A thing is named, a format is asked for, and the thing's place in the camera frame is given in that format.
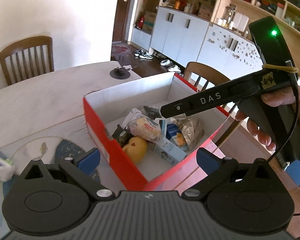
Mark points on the silver foil bag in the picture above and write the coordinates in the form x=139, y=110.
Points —
x=190, y=127

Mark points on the black round table socket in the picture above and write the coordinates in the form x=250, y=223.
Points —
x=120, y=73

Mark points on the wooden chair beside box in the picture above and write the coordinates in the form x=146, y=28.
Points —
x=216, y=78

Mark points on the white wall cabinet unit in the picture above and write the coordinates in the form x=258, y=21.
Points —
x=194, y=30

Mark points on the clear bread snack packet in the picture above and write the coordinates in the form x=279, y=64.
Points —
x=144, y=127

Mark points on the light blue carton box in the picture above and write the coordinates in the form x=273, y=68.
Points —
x=172, y=146

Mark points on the blue fish pattern table mat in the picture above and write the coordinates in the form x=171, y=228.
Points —
x=67, y=139

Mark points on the grey white wipes pack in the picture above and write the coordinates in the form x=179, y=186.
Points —
x=7, y=169

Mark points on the black small wrapper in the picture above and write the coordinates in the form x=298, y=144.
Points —
x=122, y=136

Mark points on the pair of sneakers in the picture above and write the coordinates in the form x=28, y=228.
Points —
x=142, y=54

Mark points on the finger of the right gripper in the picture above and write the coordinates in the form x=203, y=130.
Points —
x=208, y=99

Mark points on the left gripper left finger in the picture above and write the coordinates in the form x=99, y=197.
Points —
x=78, y=171

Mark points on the wooden shelf unit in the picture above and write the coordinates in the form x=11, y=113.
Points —
x=285, y=13

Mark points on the yellow round toy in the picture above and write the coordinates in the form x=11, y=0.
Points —
x=136, y=149

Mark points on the red cardboard shoe box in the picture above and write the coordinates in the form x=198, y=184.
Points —
x=146, y=154

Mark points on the wooden chair behind table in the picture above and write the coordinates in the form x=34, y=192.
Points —
x=27, y=58

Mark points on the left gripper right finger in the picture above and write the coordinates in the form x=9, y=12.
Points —
x=218, y=171

